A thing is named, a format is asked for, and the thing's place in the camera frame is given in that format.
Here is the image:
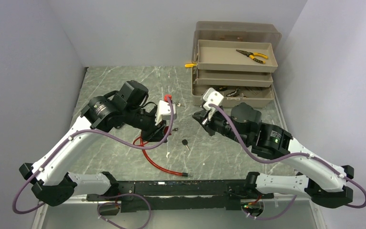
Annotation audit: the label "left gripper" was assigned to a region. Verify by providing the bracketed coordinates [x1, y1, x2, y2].
[124, 105, 168, 143]

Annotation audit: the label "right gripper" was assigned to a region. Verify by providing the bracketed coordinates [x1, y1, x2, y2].
[193, 105, 250, 146]

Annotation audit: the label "red cable lock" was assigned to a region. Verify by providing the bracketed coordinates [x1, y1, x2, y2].
[132, 136, 190, 178]

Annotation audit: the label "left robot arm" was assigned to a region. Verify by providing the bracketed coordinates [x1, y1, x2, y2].
[20, 80, 176, 207]

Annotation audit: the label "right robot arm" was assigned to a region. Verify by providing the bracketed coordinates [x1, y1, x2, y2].
[192, 103, 354, 208]

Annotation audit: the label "black head car key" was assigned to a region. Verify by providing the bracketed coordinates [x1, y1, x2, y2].
[182, 139, 190, 151]

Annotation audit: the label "tools in bottom tray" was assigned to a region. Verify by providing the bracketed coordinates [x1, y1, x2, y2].
[215, 86, 264, 98]

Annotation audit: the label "beige tiered toolbox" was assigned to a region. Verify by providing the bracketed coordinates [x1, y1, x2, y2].
[191, 21, 282, 108]

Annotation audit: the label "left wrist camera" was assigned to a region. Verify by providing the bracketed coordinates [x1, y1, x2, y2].
[155, 94, 177, 125]

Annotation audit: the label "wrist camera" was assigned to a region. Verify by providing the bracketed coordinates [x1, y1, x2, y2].
[202, 87, 224, 121]
[155, 94, 177, 125]

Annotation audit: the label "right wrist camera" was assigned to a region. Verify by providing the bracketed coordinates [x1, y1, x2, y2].
[202, 87, 224, 121]

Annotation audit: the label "yellow handled screwdriver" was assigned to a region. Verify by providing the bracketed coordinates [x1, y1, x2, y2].
[184, 63, 197, 68]

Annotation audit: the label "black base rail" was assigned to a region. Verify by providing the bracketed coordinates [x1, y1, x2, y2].
[86, 179, 274, 213]

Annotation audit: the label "yellow handled pliers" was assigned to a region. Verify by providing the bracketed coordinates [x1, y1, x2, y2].
[236, 49, 269, 64]

